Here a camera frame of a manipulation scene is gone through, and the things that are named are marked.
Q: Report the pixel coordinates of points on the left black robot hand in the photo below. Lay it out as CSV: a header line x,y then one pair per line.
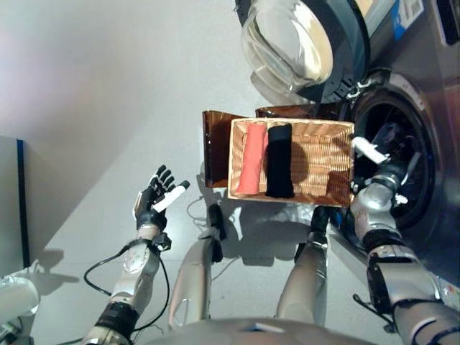
x,y
151,212

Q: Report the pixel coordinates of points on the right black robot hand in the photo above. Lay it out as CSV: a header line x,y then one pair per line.
x,y
370,149

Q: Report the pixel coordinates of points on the black cloth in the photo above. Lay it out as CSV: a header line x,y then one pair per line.
x,y
279,161

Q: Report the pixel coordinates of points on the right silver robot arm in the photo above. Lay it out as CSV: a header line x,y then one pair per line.
x,y
402,273

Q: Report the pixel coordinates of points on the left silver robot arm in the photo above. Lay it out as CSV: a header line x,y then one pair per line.
x,y
138,269

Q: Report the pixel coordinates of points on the dark grey washing machine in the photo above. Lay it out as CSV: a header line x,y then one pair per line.
x,y
438,143

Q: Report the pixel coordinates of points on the round glass washing machine door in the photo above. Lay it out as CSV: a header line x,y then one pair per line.
x,y
287,43

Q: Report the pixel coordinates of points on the rectangular wicker basket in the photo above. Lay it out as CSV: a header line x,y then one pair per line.
x,y
323,165

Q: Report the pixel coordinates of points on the left silver robot leg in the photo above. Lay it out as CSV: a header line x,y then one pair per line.
x,y
194,273

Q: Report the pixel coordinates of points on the silver robot leg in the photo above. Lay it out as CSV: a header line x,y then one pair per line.
x,y
305,280
194,273

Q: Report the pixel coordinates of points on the small blue tag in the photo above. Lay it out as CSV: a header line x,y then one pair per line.
x,y
337,218

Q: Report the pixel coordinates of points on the brown translucent acrylic stool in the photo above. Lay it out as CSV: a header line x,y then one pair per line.
x,y
215,151

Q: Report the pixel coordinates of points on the rolled coral red cloth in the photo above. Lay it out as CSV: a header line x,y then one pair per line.
x,y
253,158

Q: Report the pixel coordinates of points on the small blue sticker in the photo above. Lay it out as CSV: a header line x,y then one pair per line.
x,y
408,16

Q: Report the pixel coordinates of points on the grey panel with black edge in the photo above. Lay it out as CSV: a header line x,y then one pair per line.
x,y
10,201

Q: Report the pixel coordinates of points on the white cabinet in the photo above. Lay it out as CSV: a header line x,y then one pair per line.
x,y
363,7

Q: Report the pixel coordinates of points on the right silver robot leg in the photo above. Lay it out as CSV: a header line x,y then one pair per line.
x,y
305,280

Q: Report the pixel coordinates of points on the white cylindrical device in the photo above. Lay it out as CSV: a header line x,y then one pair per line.
x,y
18,296

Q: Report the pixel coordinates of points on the silver robot torso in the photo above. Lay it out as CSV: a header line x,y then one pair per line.
x,y
269,332

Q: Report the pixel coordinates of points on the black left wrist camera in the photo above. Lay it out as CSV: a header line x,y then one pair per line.
x,y
162,242

